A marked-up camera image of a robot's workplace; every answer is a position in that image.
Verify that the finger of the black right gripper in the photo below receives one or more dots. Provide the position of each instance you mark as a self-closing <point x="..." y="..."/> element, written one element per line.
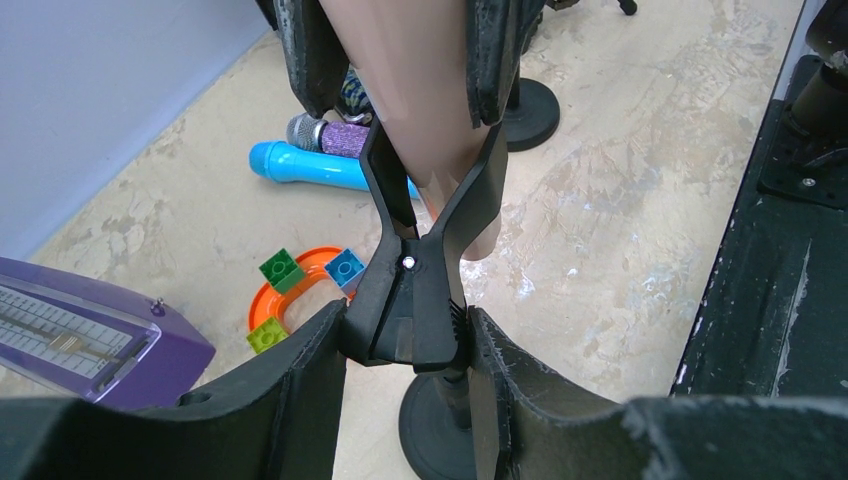
<point x="315" y="59"/>
<point x="496" y="31"/>

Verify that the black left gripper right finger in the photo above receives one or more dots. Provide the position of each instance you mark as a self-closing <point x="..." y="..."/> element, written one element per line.
<point x="529" y="422"/>

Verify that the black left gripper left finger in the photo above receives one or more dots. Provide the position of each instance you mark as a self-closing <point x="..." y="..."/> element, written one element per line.
<point x="274" y="417"/>

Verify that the pink microphone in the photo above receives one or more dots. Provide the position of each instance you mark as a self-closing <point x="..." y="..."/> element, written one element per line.
<point x="417" y="112"/>

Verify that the black mic stand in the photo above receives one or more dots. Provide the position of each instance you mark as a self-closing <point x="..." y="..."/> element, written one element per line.
<point x="532" y="114"/>
<point x="409" y="307"/>

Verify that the black poker chip case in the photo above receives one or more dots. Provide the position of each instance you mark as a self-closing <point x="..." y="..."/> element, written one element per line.
<point x="353" y="104"/>

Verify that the purple glitter microphone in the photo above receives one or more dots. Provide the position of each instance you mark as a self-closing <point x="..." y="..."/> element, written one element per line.
<point x="328" y="137"/>

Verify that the lime long toy brick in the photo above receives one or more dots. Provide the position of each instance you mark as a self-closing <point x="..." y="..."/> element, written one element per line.
<point x="266" y="335"/>

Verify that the blue microphone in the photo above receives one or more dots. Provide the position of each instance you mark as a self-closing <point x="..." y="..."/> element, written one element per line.
<point x="281" y="162"/>

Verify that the orange curved track piece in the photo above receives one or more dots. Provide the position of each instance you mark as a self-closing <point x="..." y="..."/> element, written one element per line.
<point x="269" y="302"/>

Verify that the green toy brick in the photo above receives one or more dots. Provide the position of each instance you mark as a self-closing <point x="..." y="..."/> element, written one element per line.
<point x="282" y="272"/>

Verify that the blue toy brick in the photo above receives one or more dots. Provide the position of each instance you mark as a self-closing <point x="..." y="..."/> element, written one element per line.
<point x="346" y="271"/>

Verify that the purple metronome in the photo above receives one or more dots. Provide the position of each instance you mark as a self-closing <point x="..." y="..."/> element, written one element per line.
<point x="101" y="342"/>

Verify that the black shock mount tripod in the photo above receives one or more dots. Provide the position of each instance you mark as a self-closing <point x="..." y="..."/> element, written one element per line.
<point x="628" y="7"/>

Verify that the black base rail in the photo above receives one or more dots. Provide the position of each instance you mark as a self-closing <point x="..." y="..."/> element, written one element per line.
<point x="773" y="317"/>

